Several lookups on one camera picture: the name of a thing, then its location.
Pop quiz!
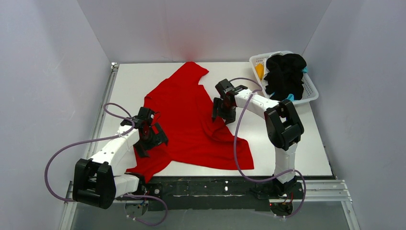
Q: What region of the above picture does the red t-shirt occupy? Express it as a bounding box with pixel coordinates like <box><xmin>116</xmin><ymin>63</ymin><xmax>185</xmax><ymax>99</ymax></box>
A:
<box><xmin>127</xmin><ymin>62</ymin><xmax>254</xmax><ymax>182</ymax></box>

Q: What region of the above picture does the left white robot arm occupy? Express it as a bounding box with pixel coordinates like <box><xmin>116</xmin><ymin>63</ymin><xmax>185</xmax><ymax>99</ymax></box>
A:
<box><xmin>72</xmin><ymin>107</ymin><xmax>168</xmax><ymax>209</ymax></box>

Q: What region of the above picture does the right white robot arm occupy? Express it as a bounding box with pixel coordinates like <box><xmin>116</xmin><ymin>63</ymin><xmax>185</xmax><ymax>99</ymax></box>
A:
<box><xmin>212</xmin><ymin>79</ymin><xmax>304</xmax><ymax>196</ymax></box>

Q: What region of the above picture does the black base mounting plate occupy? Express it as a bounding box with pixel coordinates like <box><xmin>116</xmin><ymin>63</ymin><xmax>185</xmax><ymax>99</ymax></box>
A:
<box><xmin>80</xmin><ymin>175</ymin><xmax>337</xmax><ymax>213</ymax></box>

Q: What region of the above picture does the yellow garment in basket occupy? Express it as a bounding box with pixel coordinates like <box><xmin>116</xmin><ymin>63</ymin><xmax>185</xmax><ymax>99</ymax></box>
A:
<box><xmin>255</xmin><ymin>63</ymin><xmax>264</xmax><ymax>81</ymax></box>

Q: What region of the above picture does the teal garment in basket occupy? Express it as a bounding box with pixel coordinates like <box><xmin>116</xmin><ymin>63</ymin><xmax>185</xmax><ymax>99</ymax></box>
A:
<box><xmin>286</xmin><ymin>67</ymin><xmax>308</xmax><ymax>102</ymax></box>

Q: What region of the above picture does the black garment in basket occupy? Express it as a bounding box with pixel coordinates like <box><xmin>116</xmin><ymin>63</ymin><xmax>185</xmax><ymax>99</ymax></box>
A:
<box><xmin>263</xmin><ymin>53</ymin><xmax>307</xmax><ymax>101</ymax></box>

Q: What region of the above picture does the white plastic laundry basket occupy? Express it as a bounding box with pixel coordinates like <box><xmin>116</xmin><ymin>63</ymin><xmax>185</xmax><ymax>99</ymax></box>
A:
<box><xmin>249</xmin><ymin>50</ymin><xmax>319</xmax><ymax>105</ymax></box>

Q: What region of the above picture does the aluminium frame rail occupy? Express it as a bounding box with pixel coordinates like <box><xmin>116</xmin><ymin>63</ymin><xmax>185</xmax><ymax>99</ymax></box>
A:
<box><xmin>62</xmin><ymin>62</ymin><xmax>360</xmax><ymax>230</ymax></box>

